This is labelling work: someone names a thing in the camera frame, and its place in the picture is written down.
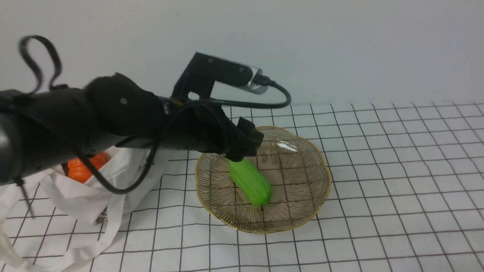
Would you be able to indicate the green loofah vegetable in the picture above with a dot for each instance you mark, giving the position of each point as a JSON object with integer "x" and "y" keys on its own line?
{"x": 251, "y": 182}

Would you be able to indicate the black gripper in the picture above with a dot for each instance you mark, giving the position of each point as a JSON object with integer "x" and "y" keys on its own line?
{"x": 206, "y": 129}

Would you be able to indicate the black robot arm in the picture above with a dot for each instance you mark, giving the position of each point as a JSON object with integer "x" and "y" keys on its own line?
{"x": 39, "y": 131}

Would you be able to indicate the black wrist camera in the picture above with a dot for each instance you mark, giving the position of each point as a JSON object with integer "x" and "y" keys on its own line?
{"x": 203, "y": 71}

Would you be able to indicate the glass plate with gold rim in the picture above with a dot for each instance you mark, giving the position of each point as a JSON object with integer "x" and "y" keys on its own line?
{"x": 299, "y": 178}

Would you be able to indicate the white grid tablecloth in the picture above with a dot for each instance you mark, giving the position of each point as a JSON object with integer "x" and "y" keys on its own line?
{"x": 407, "y": 196}

